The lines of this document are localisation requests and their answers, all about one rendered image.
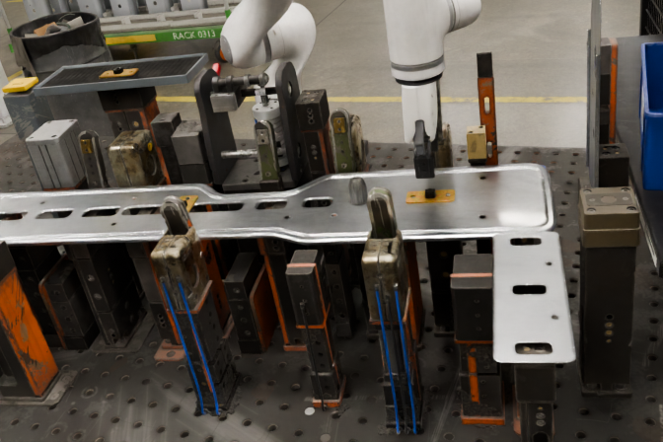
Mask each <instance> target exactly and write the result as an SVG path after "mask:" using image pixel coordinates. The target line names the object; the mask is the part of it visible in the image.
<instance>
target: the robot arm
mask: <svg viewBox="0 0 663 442"><path fill-rule="evenodd" d="M292 2H293V0H242V1H241V3H240V4H239V5H238V6H237V7H236V9H235V10H234V11H233V13H232V14H231V15H230V17H229V18H228V20H227V21H226V23H225V25H224V27H223V29H222V33H221V37H220V45H221V50H222V53H223V55H224V58H225V59H226V60H227V61H228V62H229V63H230V64H231V65H232V66H234V67H236V68H240V69H249V68H254V67H256V66H259V65H262V64H264V63H267V62H270V61H273V60H274V61H273V62H272V64H271V65H270V66H269V67H268V68H267V70H266V71H265V72H264V73H266V74H267V75H268V76H269V81H268V83H267V84H266V85H265V87H275V72H276V70H277V68H278V67H279V65H280V64H281V63H282V62H286V61H290V62H292V63H293V65H294V68H295V71H296V74H297V79H298V84H299V90H300V94H301V93H302V89H301V79H300V78H301V73H302V70H303V68H304V66H305V64H306V62H307V60H308V58H309V56H310V53H311V51H312V49H313V46H314V43H315V39H316V25H315V20H314V19H313V17H312V15H311V13H310V12H309V11H308V10H307V9H306V8H305V7H304V6H302V5H300V4H298V3H292ZM383 4H384V12H385V20H386V29H387V37H388V45H389V53H390V61H391V70H392V75H393V76H394V77H395V79H396V82H397V83H399V84H401V85H402V103H403V117H404V129H405V142H406V143H409V142H412V139H413V155H414V156H413V162H414V171H415V177H416V178H417V179H433V178H435V169H434V159H433V155H432V156H431V152H437V151H438V140H437V130H436V126H437V93H436V81H437V80H439V79H440V78H441V77H442V71H443V70H444V69H445V64H444V52H443V38H444V36H445V35H446V34H448V33H451V32H454V31H457V30H459V29H462V28H465V27H467V26H469V25H470V24H472V23H473V22H474V21H475V20H476V19H477V18H478V17H479V14H480V10H481V2H480V0H383Z"/></svg>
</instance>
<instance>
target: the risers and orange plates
mask: <svg viewBox="0 0 663 442"><path fill-rule="evenodd" d="M322 247H323V252H324V257H325V262H326V263H325V268H326V273H327V278H328V283H329V288H330V293H331V301H332V304H333V311H334V316H335V327H336V331H337V336H352V334H353V330H354V326H355V321H356V317H357V316H356V311H355V305H354V303H353V297H352V291H351V286H350V280H349V275H348V269H347V264H346V258H345V252H344V247H343V246H342V245H322ZM9 251H10V253H11V255H12V258H13V260H14V262H15V264H16V268H17V270H18V271H17V272H18V274H19V276H20V278H21V281H22V283H23V285H24V287H25V290H26V292H27V294H28V296H29V299H30V301H31V303H32V305H33V308H34V310H35V312H36V315H37V318H38V320H39V323H40V325H41V327H42V329H43V336H44V338H45V340H46V342H47V345H48V347H63V348H64V350H89V348H90V347H91V345H92V344H93V342H94V341H95V339H96V338H97V336H98V335H99V333H100V332H101V331H100V329H99V326H98V324H97V321H96V319H95V316H94V314H93V311H92V309H91V306H90V304H89V301H88V299H87V296H86V293H85V291H84V288H83V286H82V283H81V281H80V278H79V276H78V273H77V271H76V268H75V266H74V263H73V261H72V260H69V259H68V256H67V254H63V256H61V255H60V253H59V250H58V248H57V246H56V245H54V246H24V247H9ZM224 284H225V288H226V291H227V294H228V304H229V308H230V311H231V315H232V318H233V322H234V325H235V328H236V332H237V336H238V343H239V347H240V350H241V354H262V353H263V352H267V350H268V347H269V345H270V342H271V339H272V336H273V334H274V331H275V328H276V326H277V323H278V320H279V318H278V314H277V310H276V306H275V302H274V298H273V294H272V290H271V286H270V281H269V277H268V273H267V269H266V265H265V262H264V263H263V266H262V268H260V265H259V261H258V254H257V252H250V253H238V254H237V256H236V258H235V260H234V262H233V264H232V266H231V268H230V270H229V272H228V275H227V277H226V279H225V281H224Z"/></svg>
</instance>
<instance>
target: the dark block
mask: <svg viewBox="0 0 663 442"><path fill-rule="evenodd" d="M295 108H296V112H297V117H298V122H299V128H300V130H301V133H302V132H303V135H304V140H305V145H306V151H307V156H308V161H309V166H310V171H311V172H312V173H311V177H312V181H313V180H315V179H317V178H319V177H322V176H324V175H328V174H335V168H334V165H333V157H332V148H331V142H330V136H329V131H330V123H329V118H330V109H329V103H328V97H327V91H326V89H319V90H304V91H302V93H301V94H300V96H299V98H298V100H297V102H296V104H295ZM316 201H317V207H327V206H330V205H331V204H332V201H331V200H330V199H324V200H316ZM348 245H349V244H343V245H342V246H343V247H344V252H345V258H346V264H347V269H348V275H349V276H350V274H351V271H352V270H351V265H350V259H349V253H348Z"/></svg>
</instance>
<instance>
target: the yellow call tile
mask: <svg viewBox="0 0 663 442"><path fill-rule="evenodd" d="M37 82H38V78H37V77H32V78H22V79H15V80H14V81H12V82H11V83H9V84H8V85H6V86H5V87H4V88H2V91H3V93H11V92H17V93H22V92H25V91H27V90H28V89H29V88H30V87H31V86H33V85H34V84H35V83H37Z"/></svg>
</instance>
